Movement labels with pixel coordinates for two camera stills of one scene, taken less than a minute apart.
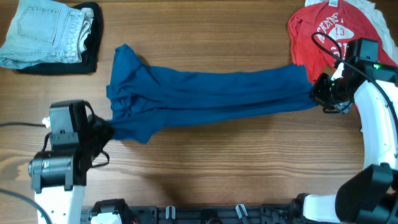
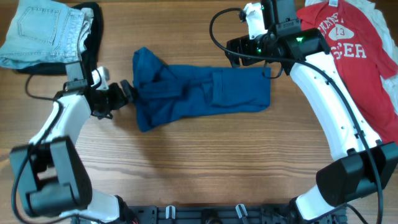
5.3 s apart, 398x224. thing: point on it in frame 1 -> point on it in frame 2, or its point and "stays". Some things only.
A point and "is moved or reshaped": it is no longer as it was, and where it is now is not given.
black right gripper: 317,92 -> 244,42
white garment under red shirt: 379,19 stays
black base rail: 281,213 stays
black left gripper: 107,131 -> 119,99
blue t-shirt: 142,101 is moved or reshaped
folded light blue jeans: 46,32 stays
